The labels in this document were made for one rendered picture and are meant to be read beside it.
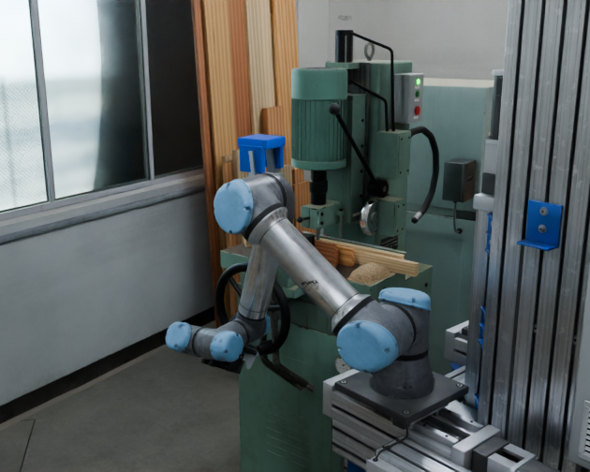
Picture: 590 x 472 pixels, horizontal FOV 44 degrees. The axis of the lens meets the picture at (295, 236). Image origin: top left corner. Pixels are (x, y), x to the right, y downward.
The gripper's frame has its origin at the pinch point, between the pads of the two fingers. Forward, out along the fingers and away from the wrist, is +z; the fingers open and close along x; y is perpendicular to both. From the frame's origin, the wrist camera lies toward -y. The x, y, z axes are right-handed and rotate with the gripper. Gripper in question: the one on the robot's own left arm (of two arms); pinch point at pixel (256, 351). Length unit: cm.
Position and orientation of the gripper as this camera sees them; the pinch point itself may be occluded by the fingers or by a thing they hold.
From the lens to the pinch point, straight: 214.9
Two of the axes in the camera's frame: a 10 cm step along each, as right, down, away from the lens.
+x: 7.9, 1.6, -5.9
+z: 5.2, 3.0, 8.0
